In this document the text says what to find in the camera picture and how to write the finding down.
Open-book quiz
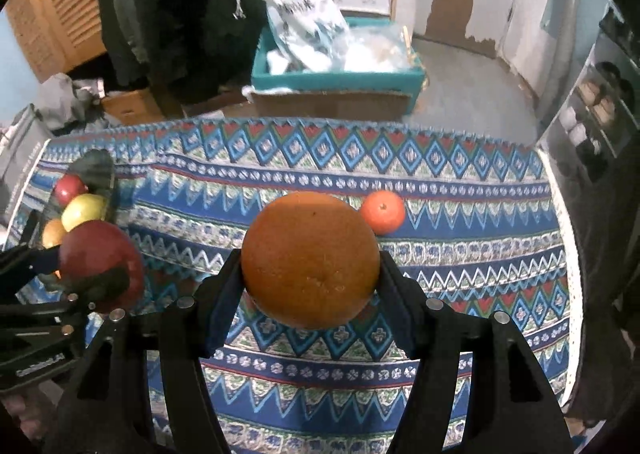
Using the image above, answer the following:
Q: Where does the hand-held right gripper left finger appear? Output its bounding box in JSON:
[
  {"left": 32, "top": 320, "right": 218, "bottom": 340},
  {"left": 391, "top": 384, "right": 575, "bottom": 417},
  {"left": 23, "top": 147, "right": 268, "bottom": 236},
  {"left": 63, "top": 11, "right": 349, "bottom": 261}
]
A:
[{"left": 42, "top": 249, "right": 246, "bottom": 454}]

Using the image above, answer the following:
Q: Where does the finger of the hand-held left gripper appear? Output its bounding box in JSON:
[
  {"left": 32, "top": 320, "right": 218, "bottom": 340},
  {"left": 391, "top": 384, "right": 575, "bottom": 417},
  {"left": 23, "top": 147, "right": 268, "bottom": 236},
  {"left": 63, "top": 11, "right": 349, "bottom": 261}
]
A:
[
  {"left": 30, "top": 267, "right": 132, "bottom": 315},
  {"left": 0, "top": 243, "right": 66, "bottom": 285}
]

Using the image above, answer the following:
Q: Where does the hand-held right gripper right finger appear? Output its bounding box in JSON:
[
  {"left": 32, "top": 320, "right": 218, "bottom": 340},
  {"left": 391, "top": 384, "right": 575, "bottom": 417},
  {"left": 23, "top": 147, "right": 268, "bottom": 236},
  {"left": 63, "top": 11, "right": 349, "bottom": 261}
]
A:
[{"left": 370, "top": 250, "right": 576, "bottom": 454}]

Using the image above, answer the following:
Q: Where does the yellow red mango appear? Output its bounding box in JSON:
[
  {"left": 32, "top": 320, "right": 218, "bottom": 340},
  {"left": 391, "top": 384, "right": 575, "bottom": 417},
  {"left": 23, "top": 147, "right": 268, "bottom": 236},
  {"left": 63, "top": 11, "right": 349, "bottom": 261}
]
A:
[{"left": 41, "top": 218, "right": 69, "bottom": 250}]

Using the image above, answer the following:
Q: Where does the large red apple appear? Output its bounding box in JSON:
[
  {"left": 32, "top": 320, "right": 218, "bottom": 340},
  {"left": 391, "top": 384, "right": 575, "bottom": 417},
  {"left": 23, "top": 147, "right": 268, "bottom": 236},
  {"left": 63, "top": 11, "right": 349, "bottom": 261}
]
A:
[{"left": 59, "top": 220, "right": 146, "bottom": 314}]

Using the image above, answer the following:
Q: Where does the yellow apple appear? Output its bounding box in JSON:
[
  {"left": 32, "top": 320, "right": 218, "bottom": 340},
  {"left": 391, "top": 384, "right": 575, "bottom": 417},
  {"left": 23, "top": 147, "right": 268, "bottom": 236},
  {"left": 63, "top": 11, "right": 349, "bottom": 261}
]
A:
[{"left": 61, "top": 193, "right": 109, "bottom": 233}]

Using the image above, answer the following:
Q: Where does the red orange round fruit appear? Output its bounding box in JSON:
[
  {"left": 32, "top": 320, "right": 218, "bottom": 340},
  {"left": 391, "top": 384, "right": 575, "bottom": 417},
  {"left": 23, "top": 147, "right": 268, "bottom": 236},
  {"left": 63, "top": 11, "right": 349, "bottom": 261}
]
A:
[{"left": 52, "top": 174, "right": 90, "bottom": 208}]

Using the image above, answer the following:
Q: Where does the large orange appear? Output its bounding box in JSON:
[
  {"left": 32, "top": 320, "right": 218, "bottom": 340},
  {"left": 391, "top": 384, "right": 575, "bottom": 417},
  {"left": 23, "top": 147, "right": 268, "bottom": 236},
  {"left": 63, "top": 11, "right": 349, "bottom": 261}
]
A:
[{"left": 241, "top": 191, "right": 381, "bottom": 330}]

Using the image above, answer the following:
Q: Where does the small tangerine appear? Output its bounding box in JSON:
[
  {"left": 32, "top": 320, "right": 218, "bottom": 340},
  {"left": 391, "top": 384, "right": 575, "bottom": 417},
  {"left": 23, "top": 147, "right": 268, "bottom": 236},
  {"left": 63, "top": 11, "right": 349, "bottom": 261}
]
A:
[{"left": 361, "top": 190, "right": 406, "bottom": 235}]

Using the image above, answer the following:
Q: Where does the dark green glass plate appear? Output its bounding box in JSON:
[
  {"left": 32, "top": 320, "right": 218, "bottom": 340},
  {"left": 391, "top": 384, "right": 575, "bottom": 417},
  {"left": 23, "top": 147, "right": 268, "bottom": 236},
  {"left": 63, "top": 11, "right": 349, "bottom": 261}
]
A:
[{"left": 37, "top": 149, "right": 117, "bottom": 285}]

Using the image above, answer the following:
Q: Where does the blue patterned tablecloth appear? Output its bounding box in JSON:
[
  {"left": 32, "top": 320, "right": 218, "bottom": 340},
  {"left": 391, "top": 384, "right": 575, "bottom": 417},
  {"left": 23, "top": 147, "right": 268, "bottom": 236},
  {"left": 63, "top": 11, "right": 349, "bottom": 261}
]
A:
[{"left": 10, "top": 117, "right": 586, "bottom": 454}]

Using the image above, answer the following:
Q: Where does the grey tote bag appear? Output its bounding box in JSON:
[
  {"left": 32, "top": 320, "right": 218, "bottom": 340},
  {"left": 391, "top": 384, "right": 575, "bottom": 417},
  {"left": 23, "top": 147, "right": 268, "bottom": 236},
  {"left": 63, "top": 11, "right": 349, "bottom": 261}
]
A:
[{"left": 0, "top": 103, "right": 54, "bottom": 228}]

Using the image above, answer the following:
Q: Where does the grey clothing pile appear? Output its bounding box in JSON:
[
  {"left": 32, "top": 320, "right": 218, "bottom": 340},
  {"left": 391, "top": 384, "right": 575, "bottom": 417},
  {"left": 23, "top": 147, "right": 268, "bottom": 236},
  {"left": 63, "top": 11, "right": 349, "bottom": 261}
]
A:
[{"left": 36, "top": 72, "right": 109, "bottom": 133}]

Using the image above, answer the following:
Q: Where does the wooden drawer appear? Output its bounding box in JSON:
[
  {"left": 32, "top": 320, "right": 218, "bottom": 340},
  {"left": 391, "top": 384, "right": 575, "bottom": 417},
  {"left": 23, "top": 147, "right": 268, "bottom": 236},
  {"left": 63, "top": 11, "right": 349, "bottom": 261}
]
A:
[{"left": 101, "top": 87, "right": 166, "bottom": 126}]

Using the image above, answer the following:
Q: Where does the dark cloth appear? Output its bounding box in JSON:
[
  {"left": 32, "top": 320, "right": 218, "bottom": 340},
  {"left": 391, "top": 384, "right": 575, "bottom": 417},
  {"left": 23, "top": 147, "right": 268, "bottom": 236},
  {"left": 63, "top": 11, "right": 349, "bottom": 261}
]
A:
[{"left": 564, "top": 154, "right": 640, "bottom": 436}]

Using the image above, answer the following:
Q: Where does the large cardboard box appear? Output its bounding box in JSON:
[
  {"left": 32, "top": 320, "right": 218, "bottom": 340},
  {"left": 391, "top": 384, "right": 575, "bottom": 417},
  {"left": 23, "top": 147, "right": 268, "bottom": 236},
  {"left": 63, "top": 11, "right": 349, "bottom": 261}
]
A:
[{"left": 249, "top": 88, "right": 414, "bottom": 123}]

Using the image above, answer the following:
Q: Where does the teal bin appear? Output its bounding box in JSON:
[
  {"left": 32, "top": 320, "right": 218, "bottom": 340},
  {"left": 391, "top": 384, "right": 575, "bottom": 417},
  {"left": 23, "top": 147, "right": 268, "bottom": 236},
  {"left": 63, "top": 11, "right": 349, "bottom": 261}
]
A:
[{"left": 249, "top": 16, "right": 429, "bottom": 114}]

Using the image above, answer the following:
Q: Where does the metal shoe rack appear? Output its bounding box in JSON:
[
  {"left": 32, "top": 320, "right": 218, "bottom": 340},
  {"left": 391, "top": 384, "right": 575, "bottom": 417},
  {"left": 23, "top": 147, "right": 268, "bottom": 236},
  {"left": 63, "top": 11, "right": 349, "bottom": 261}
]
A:
[{"left": 536, "top": 8, "right": 640, "bottom": 186}]

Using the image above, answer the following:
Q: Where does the wooden louvered wardrobe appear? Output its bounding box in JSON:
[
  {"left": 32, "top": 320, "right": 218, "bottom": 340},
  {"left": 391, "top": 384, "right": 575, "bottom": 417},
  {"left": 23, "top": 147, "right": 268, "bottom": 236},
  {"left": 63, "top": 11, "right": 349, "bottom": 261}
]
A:
[{"left": 2, "top": 0, "right": 109, "bottom": 83}]

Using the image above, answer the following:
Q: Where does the clear plastic bag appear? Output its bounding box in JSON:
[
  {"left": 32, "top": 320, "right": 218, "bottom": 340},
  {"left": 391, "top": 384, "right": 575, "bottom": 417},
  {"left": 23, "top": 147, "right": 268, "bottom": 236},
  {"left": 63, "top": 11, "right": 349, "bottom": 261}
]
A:
[{"left": 344, "top": 26, "right": 417, "bottom": 74}]

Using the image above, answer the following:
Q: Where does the large black coat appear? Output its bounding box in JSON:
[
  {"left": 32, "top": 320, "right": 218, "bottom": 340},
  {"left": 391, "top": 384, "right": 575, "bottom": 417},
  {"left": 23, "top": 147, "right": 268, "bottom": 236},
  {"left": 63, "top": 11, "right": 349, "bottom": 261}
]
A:
[{"left": 132, "top": 0, "right": 272, "bottom": 106}]

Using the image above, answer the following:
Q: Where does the white printed bag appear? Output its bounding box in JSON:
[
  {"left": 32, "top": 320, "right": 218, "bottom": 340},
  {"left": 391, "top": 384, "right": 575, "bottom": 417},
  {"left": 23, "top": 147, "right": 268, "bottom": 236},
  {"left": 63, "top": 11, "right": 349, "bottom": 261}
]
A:
[{"left": 216, "top": 0, "right": 352, "bottom": 74}]

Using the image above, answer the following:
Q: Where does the white door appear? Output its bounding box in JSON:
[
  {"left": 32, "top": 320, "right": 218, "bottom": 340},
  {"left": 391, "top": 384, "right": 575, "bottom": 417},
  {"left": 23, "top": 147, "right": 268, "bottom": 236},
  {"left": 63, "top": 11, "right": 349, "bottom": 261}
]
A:
[{"left": 500, "top": 0, "right": 577, "bottom": 101}]

